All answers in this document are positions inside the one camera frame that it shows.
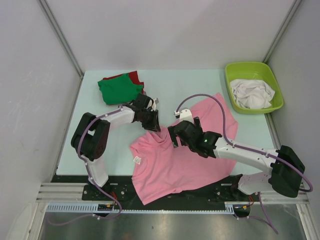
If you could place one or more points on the pink t shirt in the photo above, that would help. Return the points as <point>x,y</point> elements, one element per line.
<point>162,169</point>

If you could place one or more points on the folded green t shirt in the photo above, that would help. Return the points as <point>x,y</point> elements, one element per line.
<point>120,88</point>

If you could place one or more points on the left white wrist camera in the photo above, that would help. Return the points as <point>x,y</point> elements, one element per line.
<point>155,102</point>

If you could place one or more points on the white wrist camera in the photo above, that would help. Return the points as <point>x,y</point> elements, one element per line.
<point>155,102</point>
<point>184,115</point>

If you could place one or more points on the left aluminium frame post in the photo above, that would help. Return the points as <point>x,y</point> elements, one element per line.
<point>49,14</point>

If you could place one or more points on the white t shirt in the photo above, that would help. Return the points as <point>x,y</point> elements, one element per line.
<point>252,94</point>

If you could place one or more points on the green plastic basin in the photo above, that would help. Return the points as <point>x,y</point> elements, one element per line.
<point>253,70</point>

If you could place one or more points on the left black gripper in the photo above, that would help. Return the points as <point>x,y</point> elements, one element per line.
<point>154,125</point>

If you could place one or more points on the aluminium frame post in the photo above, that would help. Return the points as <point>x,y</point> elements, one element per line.
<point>49,14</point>
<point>290,15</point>

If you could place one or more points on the right aluminium frame post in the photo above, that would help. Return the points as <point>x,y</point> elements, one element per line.
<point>290,15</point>

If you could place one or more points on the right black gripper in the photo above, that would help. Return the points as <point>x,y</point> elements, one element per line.
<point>173,136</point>

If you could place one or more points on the folded red t shirt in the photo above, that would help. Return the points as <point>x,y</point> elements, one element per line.
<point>137,80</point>

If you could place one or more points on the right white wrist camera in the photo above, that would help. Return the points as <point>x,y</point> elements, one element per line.
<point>184,115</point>

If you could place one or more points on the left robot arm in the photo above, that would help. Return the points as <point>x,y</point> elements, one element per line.
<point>91,135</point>

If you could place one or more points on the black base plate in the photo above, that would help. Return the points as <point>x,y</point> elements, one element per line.
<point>121,188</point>

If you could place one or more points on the slotted cable duct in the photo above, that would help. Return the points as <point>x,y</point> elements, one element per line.
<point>105,208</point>

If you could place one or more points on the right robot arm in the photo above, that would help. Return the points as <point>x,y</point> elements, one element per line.
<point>280,170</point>

